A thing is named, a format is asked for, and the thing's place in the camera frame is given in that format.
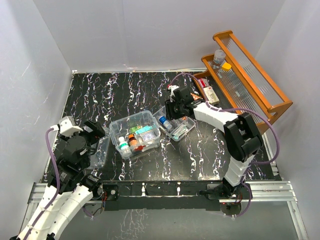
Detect clear box lid with handle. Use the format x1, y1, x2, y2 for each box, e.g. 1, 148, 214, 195
88, 133, 110, 170

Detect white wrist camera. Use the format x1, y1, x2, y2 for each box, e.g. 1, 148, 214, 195
167, 84, 179, 102
50, 116, 83, 137

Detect clear jar on shelf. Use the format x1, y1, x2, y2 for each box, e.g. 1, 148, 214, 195
213, 49, 226, 65

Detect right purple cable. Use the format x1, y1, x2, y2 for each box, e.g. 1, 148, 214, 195
171, 73, 280, 218

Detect white blue gauze packet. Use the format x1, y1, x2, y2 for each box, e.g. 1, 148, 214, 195
139, 130, 157, 142

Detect orange brown medicine bottle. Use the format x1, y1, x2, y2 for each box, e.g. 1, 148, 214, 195
128, 134, 138, 148

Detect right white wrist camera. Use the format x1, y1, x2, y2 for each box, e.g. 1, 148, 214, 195
167, 84, 179, 102

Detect beige medicine box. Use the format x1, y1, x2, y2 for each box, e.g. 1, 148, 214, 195
203, 86, 220, 105

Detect white green capped bottle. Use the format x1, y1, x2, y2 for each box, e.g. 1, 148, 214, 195
118, 136, 130, 155

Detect red white medicine box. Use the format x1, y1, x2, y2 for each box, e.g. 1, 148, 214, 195
198, 78, 210, 88

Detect orange wooden shelf rack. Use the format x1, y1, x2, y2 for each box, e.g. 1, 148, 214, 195
195, 30, 293, 124

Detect yellow capped bottle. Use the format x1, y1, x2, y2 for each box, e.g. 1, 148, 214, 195
221, 62, 232, 71

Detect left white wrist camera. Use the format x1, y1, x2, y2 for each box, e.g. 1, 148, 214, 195
50, 116, 83, 137

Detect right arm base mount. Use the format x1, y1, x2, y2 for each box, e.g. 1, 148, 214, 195
198, 182, 253, 203

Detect green wind oil box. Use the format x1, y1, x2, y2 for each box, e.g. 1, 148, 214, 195
129, 125, 142, 134

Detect clear compartment organizer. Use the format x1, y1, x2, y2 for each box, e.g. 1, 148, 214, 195
153, 106, 196, 142

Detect blue white spray bottle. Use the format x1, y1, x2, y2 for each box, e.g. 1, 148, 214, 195
158, 115, 173, 130

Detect clear first aid box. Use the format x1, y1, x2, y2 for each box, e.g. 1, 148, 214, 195
109, 110, 161, 160

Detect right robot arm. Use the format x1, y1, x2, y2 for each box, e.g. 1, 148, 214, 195
165, 84, 263, 199

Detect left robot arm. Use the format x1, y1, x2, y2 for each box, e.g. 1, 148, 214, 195
13, 116, 106, 240

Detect orange plaster packet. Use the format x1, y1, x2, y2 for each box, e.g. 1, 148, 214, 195
190, 92, 202, 101

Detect metal frame rail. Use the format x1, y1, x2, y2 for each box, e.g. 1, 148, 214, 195
24, 139, 308, 240

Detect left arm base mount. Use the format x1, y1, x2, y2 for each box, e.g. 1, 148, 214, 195
84, 175, 119, 209

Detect teal bandage packet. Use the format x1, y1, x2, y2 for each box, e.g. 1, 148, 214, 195
135, 125, 153, 134

